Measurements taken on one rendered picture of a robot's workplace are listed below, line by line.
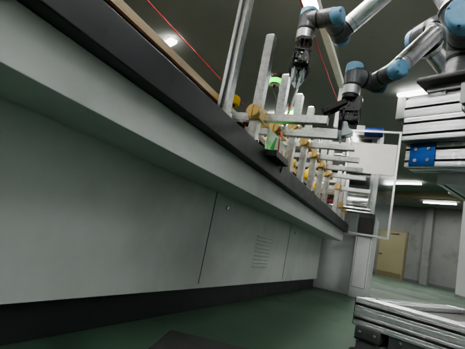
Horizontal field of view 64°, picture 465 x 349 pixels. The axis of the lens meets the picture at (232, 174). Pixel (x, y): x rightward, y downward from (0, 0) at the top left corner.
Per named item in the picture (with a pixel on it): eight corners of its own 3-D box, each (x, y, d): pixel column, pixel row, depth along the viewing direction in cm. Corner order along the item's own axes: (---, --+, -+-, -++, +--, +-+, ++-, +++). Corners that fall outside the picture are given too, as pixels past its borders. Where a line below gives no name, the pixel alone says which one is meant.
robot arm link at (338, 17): (349, 17, 158) (324, 21, 164) (342, 1, 149) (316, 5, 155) (347, 34, 157) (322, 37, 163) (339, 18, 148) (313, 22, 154)
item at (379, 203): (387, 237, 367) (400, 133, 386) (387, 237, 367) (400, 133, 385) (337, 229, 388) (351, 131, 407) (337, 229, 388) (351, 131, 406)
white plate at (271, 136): (283, 167, 171) (286, 146, 172) (265, 150, 148) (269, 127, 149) (281, 167, 171) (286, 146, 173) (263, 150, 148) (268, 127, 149)
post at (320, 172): (318, 203, 252) (329, 137, 260) (317, 203, 249) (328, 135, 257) (313, 203, 253) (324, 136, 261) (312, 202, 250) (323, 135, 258)
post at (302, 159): (302, 188, 208) (315, 108, 216) (300, 186, 205) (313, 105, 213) (295, 187, 209) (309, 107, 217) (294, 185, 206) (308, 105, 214)
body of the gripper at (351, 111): (358, 120, 152) (361, 93, 154) (336, 119, 155) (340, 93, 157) (359, 127, 159) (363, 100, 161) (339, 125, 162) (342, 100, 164)
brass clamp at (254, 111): (270, 128, 149) (272, 116, 150) (259, 115, 137) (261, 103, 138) (256, 127, 152) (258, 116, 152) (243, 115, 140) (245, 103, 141)
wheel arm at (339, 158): (358, 163, 227) (360, 158, 227) (358, 162, 224) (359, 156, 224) (281, 156, 248) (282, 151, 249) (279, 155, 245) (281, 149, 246)
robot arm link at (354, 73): (369, 64, 159) (353, 57, 157) (366, 87, 158) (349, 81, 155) (358, 70, 167) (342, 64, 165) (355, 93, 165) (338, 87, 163)
